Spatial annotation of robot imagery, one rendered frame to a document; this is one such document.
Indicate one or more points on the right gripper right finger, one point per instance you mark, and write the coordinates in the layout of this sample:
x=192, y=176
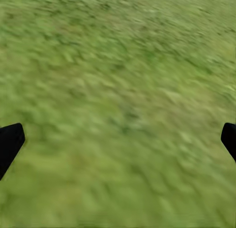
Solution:
x=228, y=138

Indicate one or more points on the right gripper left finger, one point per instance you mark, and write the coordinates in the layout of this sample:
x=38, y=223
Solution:
x=12, y=138

